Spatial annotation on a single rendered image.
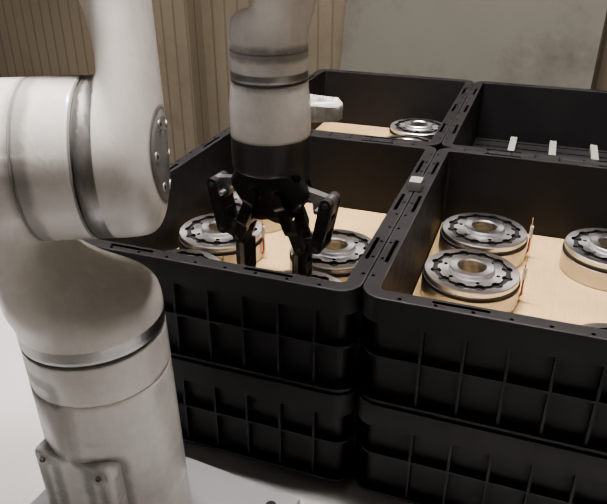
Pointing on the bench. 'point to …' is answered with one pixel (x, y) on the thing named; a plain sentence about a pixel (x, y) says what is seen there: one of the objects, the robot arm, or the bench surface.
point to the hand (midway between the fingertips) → (273, 264)
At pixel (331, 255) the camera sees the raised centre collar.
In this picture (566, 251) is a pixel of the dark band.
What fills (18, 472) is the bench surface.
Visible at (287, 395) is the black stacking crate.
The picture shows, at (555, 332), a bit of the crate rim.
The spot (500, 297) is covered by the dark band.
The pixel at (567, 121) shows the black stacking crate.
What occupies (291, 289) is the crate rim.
